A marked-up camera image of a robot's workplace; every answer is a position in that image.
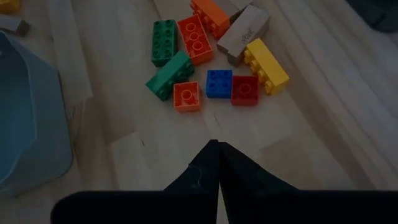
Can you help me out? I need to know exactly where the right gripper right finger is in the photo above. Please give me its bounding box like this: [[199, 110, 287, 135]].
[[220, 141, 398, 224]]

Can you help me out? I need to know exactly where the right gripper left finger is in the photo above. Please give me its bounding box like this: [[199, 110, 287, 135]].
[[51, 139, 220, 224]]

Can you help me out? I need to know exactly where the orange small toy brick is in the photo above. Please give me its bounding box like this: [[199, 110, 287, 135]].
[[173, 81, 201, 113]]

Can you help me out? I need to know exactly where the red small toy brick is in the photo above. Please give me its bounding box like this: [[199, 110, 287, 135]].
[[230, 75, 259, 106]]

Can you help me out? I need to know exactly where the yellow long toy brick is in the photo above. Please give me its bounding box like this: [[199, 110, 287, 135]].
[[243, 37, 290, 96]]

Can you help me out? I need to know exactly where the blue small toy brick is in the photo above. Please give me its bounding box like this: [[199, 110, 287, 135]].
[[205, 69, 234, 100]]

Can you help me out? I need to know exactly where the green long toy brick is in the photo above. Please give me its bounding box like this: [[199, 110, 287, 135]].
[[145, 50, 196, 102], [151, 19, 179, 68]]

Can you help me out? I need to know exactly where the orange-red long toy brick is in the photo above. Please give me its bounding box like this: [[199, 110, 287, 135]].
[[177, 14, 215, 66]]

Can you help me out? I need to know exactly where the orange long toy brick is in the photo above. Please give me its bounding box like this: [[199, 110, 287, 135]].
[[190, 0, 231, 40]]

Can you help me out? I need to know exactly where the yellow small toy brick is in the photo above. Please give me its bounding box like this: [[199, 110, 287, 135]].
[[0, 0, 22, 15]]

